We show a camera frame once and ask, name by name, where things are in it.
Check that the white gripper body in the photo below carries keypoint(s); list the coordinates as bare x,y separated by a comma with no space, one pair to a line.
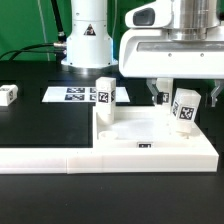
149,53

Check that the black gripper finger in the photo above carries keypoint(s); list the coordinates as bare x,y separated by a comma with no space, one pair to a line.
157,96
212,96

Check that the white square tabletop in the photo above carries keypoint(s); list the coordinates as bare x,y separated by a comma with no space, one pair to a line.
140,127

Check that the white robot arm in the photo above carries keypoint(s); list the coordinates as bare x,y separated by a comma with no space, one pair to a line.
178,39

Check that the white tag marker sheet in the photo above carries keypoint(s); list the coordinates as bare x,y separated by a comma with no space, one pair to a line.
69,94

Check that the white L-shaped obstacle fence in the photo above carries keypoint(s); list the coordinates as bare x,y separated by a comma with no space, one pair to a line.
201,156

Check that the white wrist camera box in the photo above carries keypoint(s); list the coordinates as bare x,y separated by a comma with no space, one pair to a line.
157,14

